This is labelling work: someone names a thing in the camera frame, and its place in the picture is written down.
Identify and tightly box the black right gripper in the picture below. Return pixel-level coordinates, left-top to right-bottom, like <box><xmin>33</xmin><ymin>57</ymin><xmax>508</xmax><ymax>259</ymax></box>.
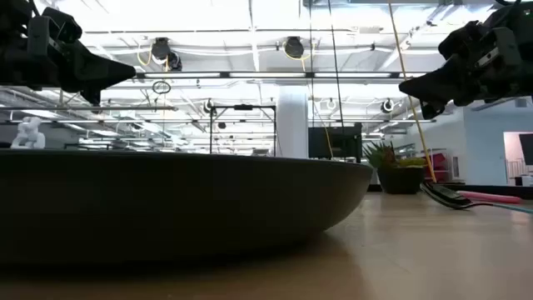
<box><xmin>398</xmin><ymin>0</ymin><xmax>533</xmax><ymax>121</ymax></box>

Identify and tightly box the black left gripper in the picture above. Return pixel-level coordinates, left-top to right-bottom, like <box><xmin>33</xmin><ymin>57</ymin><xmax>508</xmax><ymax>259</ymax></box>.
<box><xmin>0</xmin><ymin>0</ymin><xmax>137</xmax><ymax>106</ymax></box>

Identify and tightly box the spoon with blue handle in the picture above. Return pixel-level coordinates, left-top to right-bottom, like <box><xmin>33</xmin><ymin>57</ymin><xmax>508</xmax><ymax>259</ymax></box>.
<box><xmin>419</xmin><ymin>181</ymin><xmax>533</xmax><ymax>216</ymax></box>

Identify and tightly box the fork with red handle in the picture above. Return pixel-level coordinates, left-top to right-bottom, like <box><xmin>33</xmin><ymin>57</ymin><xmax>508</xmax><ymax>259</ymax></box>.
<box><xmin>456</xmin><ymin>190</ymin><xmax>523</xmax><ymax>206</ymax></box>

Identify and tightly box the round black plate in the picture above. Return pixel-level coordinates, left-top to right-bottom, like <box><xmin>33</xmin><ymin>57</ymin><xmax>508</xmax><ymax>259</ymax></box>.
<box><xmin>0</xmin><ymin>148</ymin><xmax>374</xmax><ymax>268</ymax></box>

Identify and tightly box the red storage shelf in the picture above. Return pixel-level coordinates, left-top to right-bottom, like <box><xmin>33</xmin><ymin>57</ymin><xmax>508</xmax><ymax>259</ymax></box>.
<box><xmin>424</xmin><ymin>151</ymin><xmax>453</xmax><ymax>183</ymax></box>

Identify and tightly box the white robot figure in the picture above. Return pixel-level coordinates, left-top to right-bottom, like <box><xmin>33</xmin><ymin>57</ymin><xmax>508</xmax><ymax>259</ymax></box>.
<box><xmin>9</xmin><ymin>116</ymin><xmax>47</xmax><ymax>150</ymax></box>

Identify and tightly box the potted succulent plant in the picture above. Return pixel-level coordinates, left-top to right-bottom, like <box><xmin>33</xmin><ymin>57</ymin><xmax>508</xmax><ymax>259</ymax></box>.
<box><xmin>362</xmin><ymin>141</ymin><xmax>428</xmax><ymax>196</ymax></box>

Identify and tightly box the black monitor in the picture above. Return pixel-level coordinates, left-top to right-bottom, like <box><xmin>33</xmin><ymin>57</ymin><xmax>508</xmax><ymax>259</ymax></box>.
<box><xmin>307</xmin><ymin>122</ymin><xmax>364</xmax><ymax>164</ymax></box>

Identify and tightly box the yellow hanging cable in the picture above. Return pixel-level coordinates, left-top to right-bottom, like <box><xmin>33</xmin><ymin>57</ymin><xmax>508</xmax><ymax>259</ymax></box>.
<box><xmin>386</xmin><ymin>0</ymin><xmax>438</xmax><ymax>184</ymax></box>

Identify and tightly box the black ceiling cable reel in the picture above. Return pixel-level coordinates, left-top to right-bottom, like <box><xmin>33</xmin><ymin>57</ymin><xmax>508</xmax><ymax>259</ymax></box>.
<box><xmin>282</xmin><ymin>36</ymin><xmax>307</xmax><ymax>60</ymax></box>
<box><xmin>150</xmin><ymin>37</ymin><xmax>183</xmax><ymax>73</ymax></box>

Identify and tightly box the black wall screen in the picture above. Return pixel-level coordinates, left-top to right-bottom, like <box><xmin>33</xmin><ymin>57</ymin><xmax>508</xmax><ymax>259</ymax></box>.
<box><xmin>518</xmin><ymin>132</ymin><xmax>533</xmax><ymax>167</ymax></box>

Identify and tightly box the black background frame stand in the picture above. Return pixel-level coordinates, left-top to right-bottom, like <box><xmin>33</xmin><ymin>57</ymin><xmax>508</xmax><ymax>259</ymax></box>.
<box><xmin>208</xmin><ymin>103</ymin><xmax>277</xmax><ymax>158</ymax></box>

